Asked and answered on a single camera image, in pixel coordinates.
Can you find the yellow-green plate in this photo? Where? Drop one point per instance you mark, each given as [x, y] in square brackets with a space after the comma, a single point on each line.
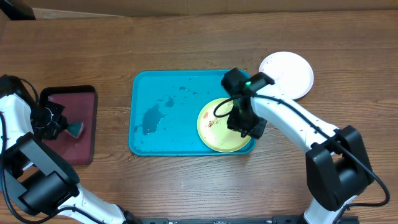
[215, 134]

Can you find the white plate with red stain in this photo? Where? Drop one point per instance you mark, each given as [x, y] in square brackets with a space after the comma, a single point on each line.
[290, 71]

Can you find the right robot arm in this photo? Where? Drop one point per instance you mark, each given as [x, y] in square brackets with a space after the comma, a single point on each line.
[337, 164]

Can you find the dark object top left corner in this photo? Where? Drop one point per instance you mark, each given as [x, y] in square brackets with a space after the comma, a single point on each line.
[17, 10]

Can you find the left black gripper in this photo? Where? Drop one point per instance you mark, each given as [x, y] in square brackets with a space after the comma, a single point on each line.
[52, 132]

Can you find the black tray with maroon liquid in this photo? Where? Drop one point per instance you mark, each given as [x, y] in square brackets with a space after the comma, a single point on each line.
[80, 104]

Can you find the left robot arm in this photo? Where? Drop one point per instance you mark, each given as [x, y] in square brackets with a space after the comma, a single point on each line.
[34, 177]

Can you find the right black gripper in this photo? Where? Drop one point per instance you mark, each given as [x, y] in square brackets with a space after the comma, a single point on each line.
[234, 124]

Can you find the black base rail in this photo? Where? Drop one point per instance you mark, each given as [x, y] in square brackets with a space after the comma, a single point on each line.
[291, 219]

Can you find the green and pink sponge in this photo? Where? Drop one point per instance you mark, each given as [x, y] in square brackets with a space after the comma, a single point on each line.
[75, 129]

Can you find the teal plastic serving tray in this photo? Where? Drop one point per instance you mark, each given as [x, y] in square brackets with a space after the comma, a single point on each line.
[164, 110]

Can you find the brown cardboard backdrop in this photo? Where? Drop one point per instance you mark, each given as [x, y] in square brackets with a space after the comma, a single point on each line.
[200, 7]

